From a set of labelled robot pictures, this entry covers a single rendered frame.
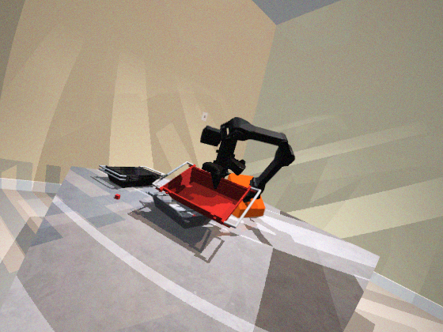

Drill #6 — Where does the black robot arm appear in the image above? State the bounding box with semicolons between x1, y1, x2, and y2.
200;117;295;199

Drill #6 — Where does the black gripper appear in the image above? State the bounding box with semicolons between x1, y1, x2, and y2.
202;147;234;189

